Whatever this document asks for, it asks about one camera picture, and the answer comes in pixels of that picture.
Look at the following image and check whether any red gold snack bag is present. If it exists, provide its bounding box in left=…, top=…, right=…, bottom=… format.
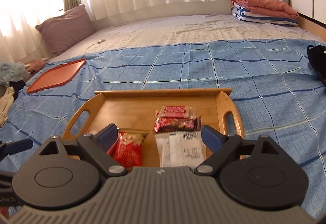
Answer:
left=107, top=128, right=150, bottom=168

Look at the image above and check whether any white snack packet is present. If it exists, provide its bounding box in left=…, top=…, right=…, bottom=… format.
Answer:
left=155, top=131, right=207, bottom=169

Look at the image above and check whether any dark red chocolate bar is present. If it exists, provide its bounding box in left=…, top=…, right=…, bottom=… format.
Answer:
left=154, top=117, right=202, bottom=133

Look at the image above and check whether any red Biscoff biscuit packet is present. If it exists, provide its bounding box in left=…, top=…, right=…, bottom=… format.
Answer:
left=156, top=106, right=197, bottom=119

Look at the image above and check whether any cream cloth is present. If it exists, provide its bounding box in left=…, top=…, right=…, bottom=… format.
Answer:
left=0, top=86, right=15, bottom=128

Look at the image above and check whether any wooden serving tray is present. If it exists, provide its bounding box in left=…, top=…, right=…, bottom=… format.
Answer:
left=62, top=88, right=245, bottom=167

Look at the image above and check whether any blue checkered bedsheet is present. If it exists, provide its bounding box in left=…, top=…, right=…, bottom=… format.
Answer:
left=1, top=39, right=325, bottom=218

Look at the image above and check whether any light blue fluffy cloth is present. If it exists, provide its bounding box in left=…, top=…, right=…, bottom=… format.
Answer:
left=1, top=62, right=30, bottom=87

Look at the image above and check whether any orange plastic tray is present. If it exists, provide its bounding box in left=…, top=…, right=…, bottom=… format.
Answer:
left=26, top=59, right=86, bottom=93

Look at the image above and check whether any pink cloth bundle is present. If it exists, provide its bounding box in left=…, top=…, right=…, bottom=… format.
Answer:
left=25, top=59, right=47, bottom=73

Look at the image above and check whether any small metal object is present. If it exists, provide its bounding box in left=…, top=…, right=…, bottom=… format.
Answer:
left=97, top=39, right=106, bottom=44

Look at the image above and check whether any purple pillow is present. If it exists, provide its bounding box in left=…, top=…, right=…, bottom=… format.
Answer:
left=35, top=5, right=95, bottom=56

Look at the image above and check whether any folded blue striped towel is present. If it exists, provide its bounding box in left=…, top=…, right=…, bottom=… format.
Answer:
left=231, top=4, right=298, bottom=27

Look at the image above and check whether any folded salmon blanket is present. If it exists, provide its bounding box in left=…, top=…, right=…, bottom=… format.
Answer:
left=231, top=0, right=299, bottom=20

